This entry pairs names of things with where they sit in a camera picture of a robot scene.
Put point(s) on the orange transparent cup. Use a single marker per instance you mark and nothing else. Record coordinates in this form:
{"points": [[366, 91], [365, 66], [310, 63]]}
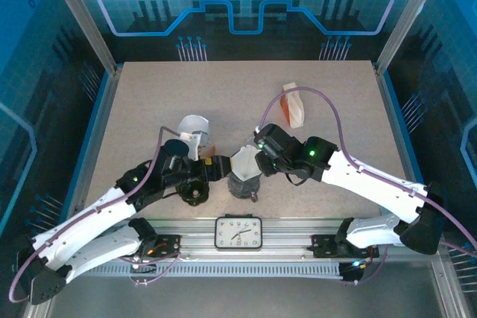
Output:
{"points": [[209, 151]]}

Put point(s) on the white paper coffee filter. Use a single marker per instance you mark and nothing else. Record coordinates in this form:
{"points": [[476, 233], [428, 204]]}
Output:
{"points": [[194, 124], [244, 161]]}

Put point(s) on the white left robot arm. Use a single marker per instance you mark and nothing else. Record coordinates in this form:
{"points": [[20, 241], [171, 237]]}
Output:
{"points": [[82, 217]]}

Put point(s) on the white coffee filter stack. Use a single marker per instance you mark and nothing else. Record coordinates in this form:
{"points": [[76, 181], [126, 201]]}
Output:
{"points": [[297, 106]]}

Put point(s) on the white-faced black clock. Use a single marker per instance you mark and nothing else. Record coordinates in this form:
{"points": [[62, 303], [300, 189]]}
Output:
{"points": [[238, 233]]}

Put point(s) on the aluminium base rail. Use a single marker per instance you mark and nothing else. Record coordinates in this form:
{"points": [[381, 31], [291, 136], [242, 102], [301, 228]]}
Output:
{"points": [[290, 228]]}

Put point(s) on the blue-edged table side rail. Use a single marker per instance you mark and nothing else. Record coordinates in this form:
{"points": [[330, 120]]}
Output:
{"points": [[404, 146], [97, 139]]}

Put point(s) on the aluminium frame post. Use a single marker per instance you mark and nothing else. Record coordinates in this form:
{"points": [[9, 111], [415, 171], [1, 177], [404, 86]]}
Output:
{"points": [[84, 16], [409, 16]]}

